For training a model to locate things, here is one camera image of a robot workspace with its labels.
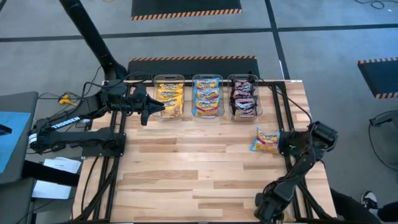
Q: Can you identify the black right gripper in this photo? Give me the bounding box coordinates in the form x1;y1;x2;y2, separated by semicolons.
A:
254;183;293;222

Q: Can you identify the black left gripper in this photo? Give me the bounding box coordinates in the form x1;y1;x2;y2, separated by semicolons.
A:
125;83;166;127

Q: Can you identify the clear plastic bin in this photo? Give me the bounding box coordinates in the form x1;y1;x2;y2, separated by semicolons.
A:
192;73;225;122
152;73;186;122
226;73;264;123

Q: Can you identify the black hazard-striped floor mat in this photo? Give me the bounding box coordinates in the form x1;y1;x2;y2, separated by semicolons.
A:
127;55;261;81
357;57;398;100
131;0;243;21

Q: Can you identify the person's leg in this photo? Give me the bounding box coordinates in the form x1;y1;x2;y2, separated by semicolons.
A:
377;201;398;222
329;187;385;224

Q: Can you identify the person's shoe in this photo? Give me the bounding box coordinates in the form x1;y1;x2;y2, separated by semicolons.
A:
359;190;379;210

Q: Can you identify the white paper sheet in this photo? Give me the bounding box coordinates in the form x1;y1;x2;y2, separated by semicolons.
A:
32;180;73;200
43;157;82;174

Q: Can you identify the black bar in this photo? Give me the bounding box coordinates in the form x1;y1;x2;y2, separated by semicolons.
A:
21;159;80;188

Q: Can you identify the grey side table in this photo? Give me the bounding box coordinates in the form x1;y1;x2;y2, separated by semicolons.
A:
0;91;40;186

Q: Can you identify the blue sheet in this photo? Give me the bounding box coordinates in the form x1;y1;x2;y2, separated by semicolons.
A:
0;111;32;174

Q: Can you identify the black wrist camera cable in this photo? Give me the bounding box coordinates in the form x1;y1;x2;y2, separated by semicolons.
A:
81;71;150;97

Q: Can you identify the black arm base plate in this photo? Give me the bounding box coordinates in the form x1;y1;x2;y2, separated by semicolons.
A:
81;133;127;158
277;130;330;157

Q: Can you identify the yellow extension cord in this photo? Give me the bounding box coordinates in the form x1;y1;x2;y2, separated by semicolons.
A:
58;94;78;107

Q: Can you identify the black camera stand pole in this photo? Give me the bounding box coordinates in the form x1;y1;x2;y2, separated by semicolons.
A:
58;0;127;81

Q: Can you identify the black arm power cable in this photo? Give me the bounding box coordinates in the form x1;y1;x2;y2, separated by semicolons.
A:
273;83;313;124

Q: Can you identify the black aluminium table frame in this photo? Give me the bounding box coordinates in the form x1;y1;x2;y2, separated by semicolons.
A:
73;80;338;224

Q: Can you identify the black floor cable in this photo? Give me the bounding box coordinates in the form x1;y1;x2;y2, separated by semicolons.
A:
354;0;387;10

